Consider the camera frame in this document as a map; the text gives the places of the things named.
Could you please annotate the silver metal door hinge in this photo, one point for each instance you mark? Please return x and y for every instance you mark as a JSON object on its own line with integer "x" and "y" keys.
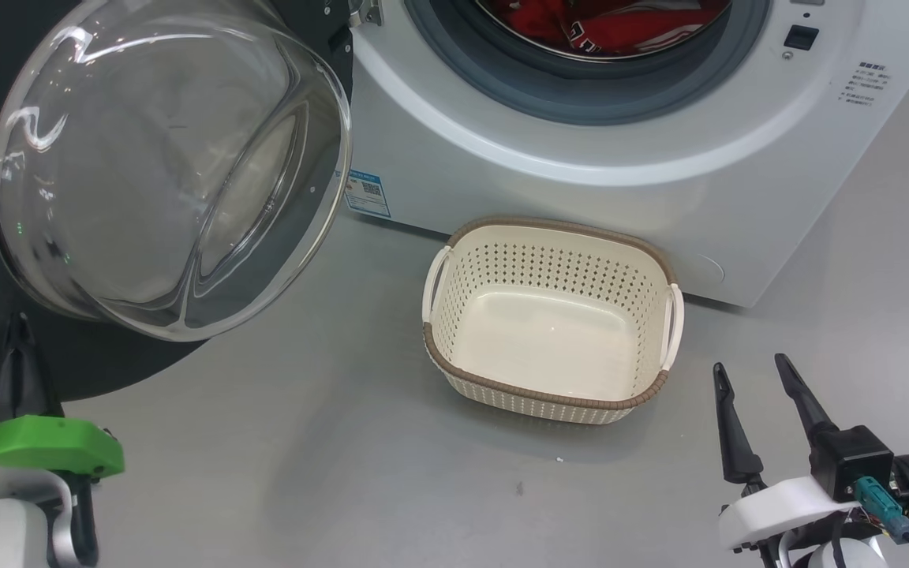
{"x": 366, "y": 12}

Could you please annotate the blue energy label sticker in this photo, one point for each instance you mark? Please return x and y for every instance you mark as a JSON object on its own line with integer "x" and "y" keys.
{"x": 368, "y": 193}

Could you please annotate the small printed text label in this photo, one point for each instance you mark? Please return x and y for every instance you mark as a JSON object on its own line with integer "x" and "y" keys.
{"x": 863, "y": 83}

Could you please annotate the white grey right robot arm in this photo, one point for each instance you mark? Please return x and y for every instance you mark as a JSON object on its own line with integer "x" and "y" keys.
{"x": 857, "y": 558}

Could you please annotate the beige perforated laundry basket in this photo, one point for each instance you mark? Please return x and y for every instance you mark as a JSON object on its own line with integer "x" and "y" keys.
{"x": 549, "y": 331}

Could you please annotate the white front-load washing machine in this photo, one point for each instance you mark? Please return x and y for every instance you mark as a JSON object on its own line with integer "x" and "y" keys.
{"x": 581, "y": 166}

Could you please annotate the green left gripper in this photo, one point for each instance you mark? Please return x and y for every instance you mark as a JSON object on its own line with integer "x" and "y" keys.
{"x": 44, "y": 446}

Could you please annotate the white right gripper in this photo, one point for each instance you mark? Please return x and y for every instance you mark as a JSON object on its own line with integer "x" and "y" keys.
{"x": 778, "y": 509}

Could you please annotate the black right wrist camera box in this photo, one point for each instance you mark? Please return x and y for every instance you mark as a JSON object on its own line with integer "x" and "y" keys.
{"x": 849, "y": 461}

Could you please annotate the red and white garment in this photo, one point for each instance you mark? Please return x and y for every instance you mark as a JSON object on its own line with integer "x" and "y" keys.
{"x": 620, "y": 31}

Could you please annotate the black round glass washer door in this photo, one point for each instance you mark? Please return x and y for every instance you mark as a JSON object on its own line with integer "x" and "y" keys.
{"x": 170, "y": 173}

